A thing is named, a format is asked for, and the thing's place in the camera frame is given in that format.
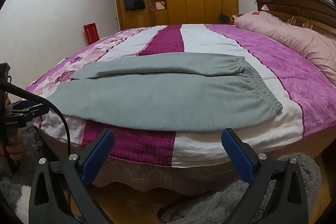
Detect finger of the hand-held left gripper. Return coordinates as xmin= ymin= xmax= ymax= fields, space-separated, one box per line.
xmin=8 ymin=102 xmax=50 ymax=119

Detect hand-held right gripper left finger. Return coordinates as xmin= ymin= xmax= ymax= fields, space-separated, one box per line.
xmin=28 ymin=128 xmax=115 ymax=224

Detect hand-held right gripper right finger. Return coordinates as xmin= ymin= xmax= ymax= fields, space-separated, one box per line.
xmin=221 ymin=128 xmax=309 ymax=224

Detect grey pants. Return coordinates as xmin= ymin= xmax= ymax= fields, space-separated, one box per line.
xmin=48 ymin=53 xmax=283 ymax=132

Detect person's left hand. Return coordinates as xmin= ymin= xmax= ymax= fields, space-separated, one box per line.
xmin=0 ymin=132 xmax=25 ymax=162

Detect brown bed base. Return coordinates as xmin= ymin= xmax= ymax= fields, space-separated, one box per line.
xmin=91 ymin=147 xmax=326 ymax=197

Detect grey fluffy cloth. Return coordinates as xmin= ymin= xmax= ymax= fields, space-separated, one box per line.
xmin=160 ymin=153 xmax=322 ymax=224

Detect red board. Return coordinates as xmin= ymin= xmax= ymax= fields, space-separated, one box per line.
xmin=83 ymin=24 xmax=100 ymax=45

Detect purple floral striped blanket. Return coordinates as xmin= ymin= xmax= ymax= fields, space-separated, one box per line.
xmin=25 ymin=24 xmax=336 ymax=167

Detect pink pillow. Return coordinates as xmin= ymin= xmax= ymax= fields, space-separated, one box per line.
xmin=234 ymin=11 xmax=336 ymax=84

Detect dark wooden headboard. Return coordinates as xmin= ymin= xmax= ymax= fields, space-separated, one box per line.
xmin=256 ymin=0 xmax=336 ymax=38

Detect black cable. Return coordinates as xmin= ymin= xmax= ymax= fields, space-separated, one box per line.
xmin=0 ymin=78 xmax=72 ymax=159

